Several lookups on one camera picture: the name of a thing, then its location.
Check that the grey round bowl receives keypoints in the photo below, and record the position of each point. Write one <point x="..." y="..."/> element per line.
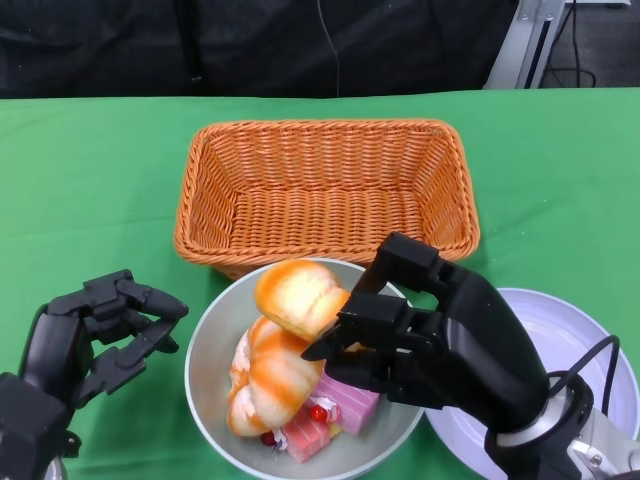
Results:
<point x="220" y="340"/>

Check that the lavender round plate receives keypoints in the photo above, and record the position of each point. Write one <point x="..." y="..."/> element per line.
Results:
<point x="550" y="330"/>

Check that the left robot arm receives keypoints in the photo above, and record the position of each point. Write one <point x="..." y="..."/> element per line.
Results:
<point x="30" y="430"/>

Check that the orange striped bread roll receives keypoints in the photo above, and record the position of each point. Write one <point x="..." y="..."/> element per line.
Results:
<point x="275" y="380"/>
<point x="300" y="295"/>

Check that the red cake with cherries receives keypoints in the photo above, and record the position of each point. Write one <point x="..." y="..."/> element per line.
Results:
<point x="305" y="435"/>

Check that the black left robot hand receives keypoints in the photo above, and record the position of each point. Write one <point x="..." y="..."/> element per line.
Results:
<point x="55" y="345"/>

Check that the black fabric backdrop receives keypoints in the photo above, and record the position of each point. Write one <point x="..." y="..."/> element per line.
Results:
<point x="250" y="45"/>

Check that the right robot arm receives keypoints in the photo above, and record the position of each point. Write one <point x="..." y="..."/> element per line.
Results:
<point x="560" y="440"/>

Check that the orange wicker basket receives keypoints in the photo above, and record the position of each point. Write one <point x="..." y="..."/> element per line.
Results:
<point x="325" y="215"/>

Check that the pink layered cake slice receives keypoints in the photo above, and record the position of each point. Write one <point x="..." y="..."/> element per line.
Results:
<point x="350" y="405"/>

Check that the grey aluminium frame post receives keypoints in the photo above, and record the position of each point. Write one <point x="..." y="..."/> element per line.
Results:
<point x="525" y="45"/>

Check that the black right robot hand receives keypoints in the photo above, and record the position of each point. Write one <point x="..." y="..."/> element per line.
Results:
<point x="470" y="350"/>

